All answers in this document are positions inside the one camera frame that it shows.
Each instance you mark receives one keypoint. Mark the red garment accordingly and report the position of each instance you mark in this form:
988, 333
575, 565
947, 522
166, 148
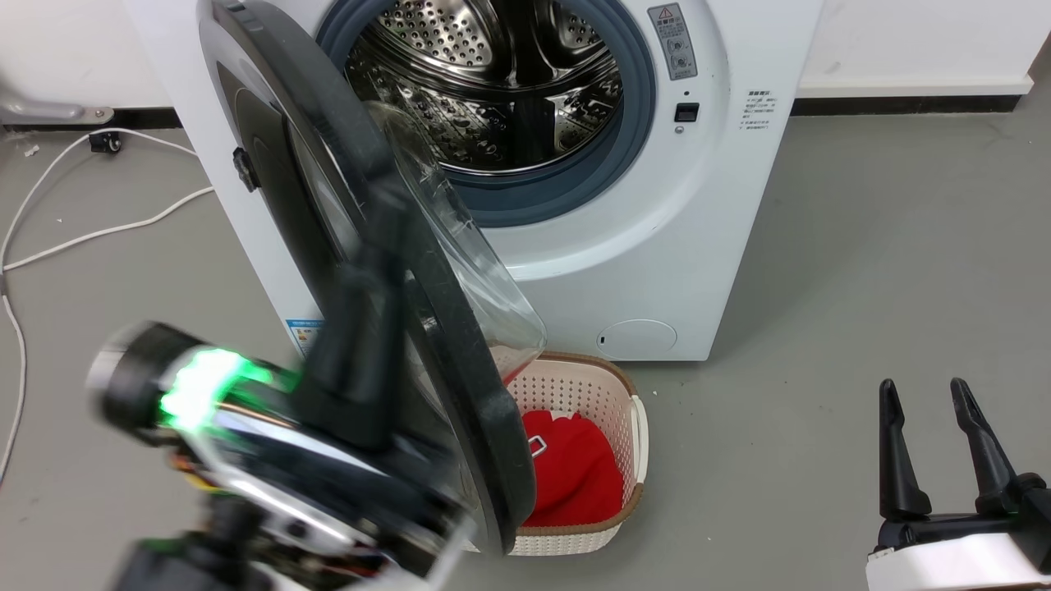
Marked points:
575, 476

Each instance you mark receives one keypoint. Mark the white woven laundry basket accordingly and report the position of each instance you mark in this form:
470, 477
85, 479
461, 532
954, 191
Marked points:
591, 386

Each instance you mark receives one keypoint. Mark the grey-blue rubber door gasket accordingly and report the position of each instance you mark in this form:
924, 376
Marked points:
636, 123

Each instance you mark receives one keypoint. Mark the blue energy label sticker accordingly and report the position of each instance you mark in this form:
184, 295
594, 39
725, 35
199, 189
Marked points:
305, 336

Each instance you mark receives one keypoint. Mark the grey metal floor bracket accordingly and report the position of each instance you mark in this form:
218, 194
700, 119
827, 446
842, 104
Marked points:
49, 109

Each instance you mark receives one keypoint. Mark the perforated steel washer drum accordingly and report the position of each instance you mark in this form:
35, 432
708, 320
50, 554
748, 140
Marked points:
493, 90

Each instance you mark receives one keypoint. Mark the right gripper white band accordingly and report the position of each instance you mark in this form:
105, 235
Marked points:
969, 550

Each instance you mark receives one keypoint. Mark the black door latch socket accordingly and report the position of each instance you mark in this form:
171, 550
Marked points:
686, 112

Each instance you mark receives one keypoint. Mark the small printed text label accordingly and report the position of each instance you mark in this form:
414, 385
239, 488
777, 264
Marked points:
756, 111

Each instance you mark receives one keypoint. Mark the white front-load washing machine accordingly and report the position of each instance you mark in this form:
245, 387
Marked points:
657, 271

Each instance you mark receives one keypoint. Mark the black-rimmed glass washer door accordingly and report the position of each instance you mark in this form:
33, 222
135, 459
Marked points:
486, 427

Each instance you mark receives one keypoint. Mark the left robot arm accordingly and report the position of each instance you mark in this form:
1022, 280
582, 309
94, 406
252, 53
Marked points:
189, 550

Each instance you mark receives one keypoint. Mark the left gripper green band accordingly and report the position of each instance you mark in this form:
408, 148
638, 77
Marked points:
246, 435

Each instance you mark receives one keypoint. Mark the small black caster wheel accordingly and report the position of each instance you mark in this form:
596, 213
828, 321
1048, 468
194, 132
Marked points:
105, 142

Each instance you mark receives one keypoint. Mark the black baseboard strip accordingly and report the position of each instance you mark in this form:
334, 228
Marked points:
903, 105

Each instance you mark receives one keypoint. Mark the grey warning sticker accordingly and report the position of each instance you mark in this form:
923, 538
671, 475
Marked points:
673, 41

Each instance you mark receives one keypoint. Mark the round white filter cover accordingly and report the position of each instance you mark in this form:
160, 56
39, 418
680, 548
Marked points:
637, 338

